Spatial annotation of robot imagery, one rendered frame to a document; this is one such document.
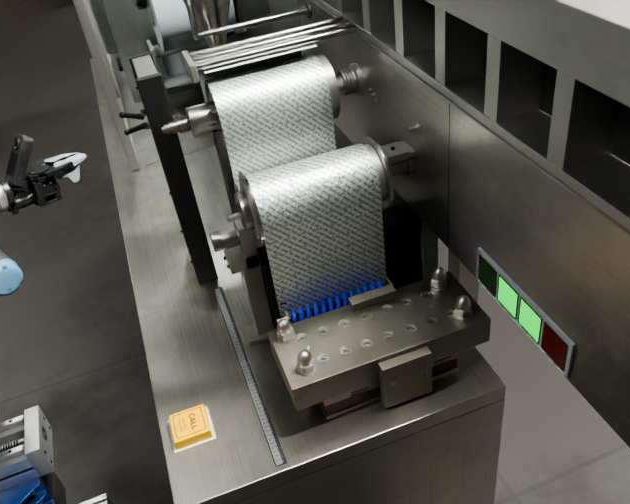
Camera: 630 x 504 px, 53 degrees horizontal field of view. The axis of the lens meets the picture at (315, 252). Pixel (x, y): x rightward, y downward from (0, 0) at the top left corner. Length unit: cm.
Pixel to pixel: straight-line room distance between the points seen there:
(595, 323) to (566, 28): 37
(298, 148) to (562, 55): 70
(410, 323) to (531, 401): 128
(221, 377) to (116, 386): 140
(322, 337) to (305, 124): 45
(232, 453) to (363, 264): 44
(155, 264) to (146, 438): 96
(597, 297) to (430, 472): 66
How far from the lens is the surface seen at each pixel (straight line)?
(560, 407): 246
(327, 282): 127
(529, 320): 103
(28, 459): 161
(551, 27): 83
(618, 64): 75
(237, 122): 131
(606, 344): 90
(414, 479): 141
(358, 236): 124
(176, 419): 130
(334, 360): 118
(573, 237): 87
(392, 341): 120
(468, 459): 144
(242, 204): 116
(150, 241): 182
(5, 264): 144
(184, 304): 157
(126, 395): 269
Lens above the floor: 190
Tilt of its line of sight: 38 degrees down
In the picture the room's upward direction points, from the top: 9 degrees counter-clockwise
